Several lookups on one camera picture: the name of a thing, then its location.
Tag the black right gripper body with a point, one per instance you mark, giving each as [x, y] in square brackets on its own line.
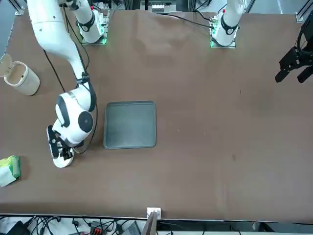
[62, 142]

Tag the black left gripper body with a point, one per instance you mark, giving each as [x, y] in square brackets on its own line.
[308, 36]

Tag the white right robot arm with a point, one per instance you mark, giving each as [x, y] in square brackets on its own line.
[53, 36]

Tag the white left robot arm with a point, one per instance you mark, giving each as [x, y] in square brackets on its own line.
[226, 27]

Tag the white round bowl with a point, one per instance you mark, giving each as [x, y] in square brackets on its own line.
[62, 163]

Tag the green tissue pack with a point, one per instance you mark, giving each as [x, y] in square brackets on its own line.
[9, 171]

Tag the dark grey square tray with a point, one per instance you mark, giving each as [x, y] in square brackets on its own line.
[129, 124]

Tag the beige trash can with lid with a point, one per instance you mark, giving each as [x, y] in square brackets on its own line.
[24, 80]

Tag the red and black power strip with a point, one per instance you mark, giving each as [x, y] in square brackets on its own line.
[96, 227]

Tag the aluminium frame profile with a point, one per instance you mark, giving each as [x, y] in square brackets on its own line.
[20, 10]
[303, 12]

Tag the white post bracket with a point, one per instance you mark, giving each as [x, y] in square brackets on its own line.
[154, 211]

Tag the aluminium frame post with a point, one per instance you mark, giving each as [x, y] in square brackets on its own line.
[150, 225]

